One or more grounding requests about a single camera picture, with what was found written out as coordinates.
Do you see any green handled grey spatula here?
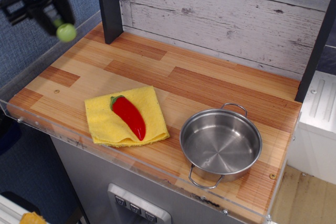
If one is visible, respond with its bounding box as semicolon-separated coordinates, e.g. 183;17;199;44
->
53;19;77;42

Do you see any grey cabinet with buttons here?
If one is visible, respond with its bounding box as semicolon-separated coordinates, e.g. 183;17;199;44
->
49;136;253;224

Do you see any yellow folded cloth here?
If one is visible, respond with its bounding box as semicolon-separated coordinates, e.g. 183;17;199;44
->
85;86;170;147

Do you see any dark grey post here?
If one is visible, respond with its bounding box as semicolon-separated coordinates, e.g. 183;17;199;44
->
99;0;123;44
295;0;335;103

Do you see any dark grey right post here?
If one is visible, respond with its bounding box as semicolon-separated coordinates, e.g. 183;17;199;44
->
295;0;335;103

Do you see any clear acrylic table guard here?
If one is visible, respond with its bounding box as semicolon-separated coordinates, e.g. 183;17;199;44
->
7;22;301;223

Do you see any stainless steel pot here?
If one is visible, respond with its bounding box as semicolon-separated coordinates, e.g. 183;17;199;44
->
179;103;262;189

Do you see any white side appliance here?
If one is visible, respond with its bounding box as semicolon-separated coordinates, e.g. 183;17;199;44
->
287;71;335;184

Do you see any yellow object bottom left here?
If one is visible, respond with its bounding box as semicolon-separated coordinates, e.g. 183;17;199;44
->
19;212;47;224

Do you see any red toy chili pepper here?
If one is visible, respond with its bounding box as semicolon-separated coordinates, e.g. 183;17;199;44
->
110;95;146;141

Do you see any dark grey left post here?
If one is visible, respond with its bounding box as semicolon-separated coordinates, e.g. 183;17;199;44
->
99;0;123;44

